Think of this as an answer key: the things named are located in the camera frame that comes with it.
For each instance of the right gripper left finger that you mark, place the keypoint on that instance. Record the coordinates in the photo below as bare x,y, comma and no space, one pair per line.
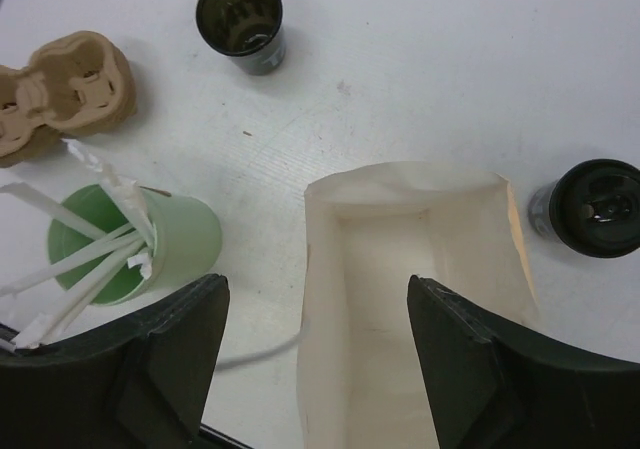
139,381

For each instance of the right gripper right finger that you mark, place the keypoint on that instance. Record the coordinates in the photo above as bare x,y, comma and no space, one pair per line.
493,383

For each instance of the brown paper takeout bag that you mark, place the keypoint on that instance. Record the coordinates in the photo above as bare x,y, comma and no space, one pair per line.
337,261

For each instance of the black cup lid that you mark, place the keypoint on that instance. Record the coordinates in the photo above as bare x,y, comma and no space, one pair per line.
594,208

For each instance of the black takeout coffee cup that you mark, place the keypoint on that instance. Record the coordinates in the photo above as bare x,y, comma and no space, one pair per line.
248,32

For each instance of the white wrapped straw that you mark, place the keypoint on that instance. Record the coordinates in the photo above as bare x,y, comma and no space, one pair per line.
130,245

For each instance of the green straw holder cup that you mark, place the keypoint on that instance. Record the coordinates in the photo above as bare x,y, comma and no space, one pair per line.
188,243

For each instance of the brown cardboard cup carrier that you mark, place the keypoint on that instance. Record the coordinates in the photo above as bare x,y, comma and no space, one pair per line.
75,86

